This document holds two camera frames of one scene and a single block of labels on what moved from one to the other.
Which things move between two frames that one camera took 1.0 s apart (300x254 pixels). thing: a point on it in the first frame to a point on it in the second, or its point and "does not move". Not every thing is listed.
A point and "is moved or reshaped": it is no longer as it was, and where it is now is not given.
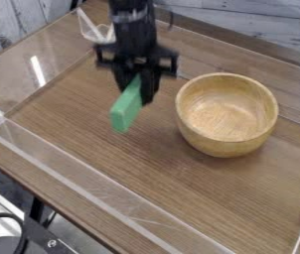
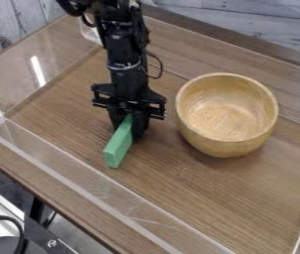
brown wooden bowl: x=225 y=114 does not move
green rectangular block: x=127 y=108 is moved or reshaped
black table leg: x=36 y=209 does not move
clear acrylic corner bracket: x=98 y=33 does not move
